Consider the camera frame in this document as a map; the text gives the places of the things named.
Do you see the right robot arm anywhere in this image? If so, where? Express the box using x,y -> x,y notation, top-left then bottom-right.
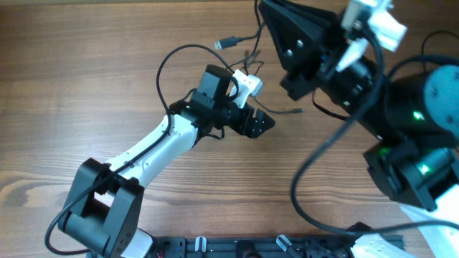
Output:
259,1 -> 458,257

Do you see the black cable bundle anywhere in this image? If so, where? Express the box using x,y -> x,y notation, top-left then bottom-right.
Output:
229,0 -> 268,78

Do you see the left camera black cable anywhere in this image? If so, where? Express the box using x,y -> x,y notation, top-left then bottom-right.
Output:
44,44 -> 240,256

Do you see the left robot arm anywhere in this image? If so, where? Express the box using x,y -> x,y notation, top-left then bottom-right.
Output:
57,64 -> 275,257

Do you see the black usb cable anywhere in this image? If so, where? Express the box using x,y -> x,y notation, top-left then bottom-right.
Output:
252,96 -> 306,115

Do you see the right camera black cable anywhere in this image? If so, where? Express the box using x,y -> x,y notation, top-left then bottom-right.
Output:
290,24 -> 459,237

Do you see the camera black cable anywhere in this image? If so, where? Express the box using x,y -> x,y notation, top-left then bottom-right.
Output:
44,44 -> 240,256
290,24 -> 459,237

